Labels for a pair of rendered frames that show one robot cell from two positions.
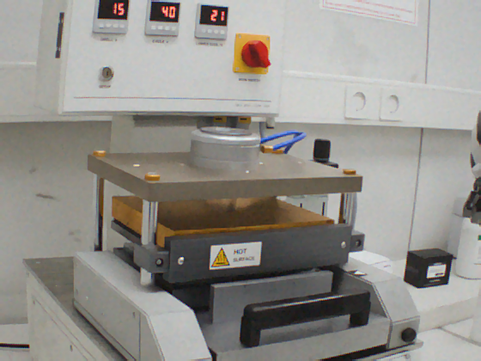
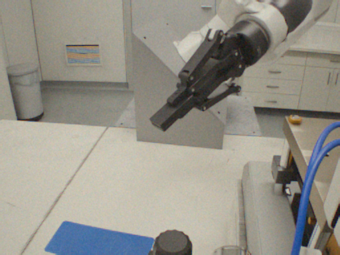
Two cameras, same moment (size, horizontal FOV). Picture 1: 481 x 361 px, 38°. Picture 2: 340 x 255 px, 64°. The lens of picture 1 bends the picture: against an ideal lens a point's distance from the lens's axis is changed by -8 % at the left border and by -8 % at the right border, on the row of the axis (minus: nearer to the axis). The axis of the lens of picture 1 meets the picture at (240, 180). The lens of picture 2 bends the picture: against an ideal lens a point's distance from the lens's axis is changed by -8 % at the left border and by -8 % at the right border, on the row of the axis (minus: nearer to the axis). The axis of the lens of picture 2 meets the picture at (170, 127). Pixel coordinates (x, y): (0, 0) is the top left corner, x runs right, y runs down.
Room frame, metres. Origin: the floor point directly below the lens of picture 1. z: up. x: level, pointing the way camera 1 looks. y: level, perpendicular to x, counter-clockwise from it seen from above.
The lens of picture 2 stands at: (1.19, -0.04, 1.26)
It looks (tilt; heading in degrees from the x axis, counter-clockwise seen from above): 27 degrees down; 221
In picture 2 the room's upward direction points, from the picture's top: straight up
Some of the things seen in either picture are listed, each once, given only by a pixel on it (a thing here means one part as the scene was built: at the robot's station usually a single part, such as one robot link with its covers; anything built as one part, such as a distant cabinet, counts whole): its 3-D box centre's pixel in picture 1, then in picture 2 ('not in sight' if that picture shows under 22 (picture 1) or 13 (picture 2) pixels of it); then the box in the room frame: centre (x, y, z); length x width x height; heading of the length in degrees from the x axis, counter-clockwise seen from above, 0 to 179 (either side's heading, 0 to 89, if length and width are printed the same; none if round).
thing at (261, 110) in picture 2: not in sight; (290, 103); (-1.95, -0.95, 0.05); 1.19 x 0.49 x 0.10; 123
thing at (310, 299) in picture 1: (309, 315); not in sight; (0.69, -0.08, 0.99); 0.15 x 0.02 x 0.04; 122
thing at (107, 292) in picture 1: (132, 315); not in sight; (0.72, 0.10, 0.96); 0.25 x 0.05 x 0.07; 32
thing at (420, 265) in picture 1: (428, 267); not in sight; (1.46, -0.41, 0.83); 0.09 x 0.06 x 0.07; 115
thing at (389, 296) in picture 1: (344, 290); (265, 209); (0.86, -0.14, 0.96); 0.26 x 0.05 x 0.07; 32
